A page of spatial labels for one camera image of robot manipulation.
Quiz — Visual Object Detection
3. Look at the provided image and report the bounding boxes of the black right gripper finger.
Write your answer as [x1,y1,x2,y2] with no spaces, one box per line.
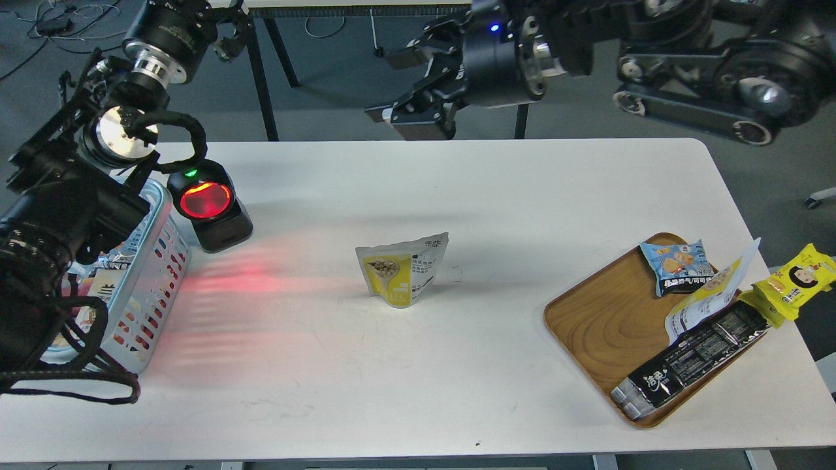
[385,44,445,71]
[364,88,457,142]

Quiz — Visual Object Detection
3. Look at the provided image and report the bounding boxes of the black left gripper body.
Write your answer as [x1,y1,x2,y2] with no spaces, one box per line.
[122,1,253,86]

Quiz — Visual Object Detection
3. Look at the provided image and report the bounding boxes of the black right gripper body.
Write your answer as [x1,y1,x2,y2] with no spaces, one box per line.
[418,1,545,122]

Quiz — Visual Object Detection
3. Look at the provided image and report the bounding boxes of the yellow silver nut snack pouch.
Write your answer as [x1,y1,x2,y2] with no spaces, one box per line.
[355,232,449,307]

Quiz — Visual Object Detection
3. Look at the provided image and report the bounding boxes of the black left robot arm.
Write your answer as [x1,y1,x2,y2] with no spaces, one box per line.
[2,1,254,405]

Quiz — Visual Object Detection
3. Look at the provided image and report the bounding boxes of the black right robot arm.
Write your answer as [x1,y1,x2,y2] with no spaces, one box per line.
[365,1,835,146]

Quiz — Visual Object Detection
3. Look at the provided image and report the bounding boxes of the light blue plastic basket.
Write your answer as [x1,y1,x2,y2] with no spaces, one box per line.
[39,180,192,375]

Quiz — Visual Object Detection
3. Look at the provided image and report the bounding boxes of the snack packets inside basket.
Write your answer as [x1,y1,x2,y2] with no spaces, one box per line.
[52,242,138,350]

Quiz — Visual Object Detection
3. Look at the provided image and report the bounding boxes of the blue biscuit snack packet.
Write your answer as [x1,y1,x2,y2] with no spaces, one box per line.
[639,239,715,298]

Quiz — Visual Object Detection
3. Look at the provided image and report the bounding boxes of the yellow white snack pouch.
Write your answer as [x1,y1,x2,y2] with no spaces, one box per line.
[665,238,761,344]

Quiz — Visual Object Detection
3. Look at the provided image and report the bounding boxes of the black long snack package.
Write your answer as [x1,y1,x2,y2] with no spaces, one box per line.
[610,302,770,420]

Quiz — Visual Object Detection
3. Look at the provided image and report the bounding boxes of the yellow cartoon snack packet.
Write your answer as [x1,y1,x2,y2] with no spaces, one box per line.
[738,243,835,328]

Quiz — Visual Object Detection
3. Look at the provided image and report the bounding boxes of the black barcode scanner red window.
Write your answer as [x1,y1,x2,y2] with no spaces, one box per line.
[167,159,253,253]

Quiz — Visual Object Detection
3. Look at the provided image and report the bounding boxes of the wooden serving tray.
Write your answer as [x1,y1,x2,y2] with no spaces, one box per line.
[544,247,765,428]

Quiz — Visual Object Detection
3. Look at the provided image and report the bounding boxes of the floor cables and adapter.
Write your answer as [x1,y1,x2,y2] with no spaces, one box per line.
[0,0,128,82]

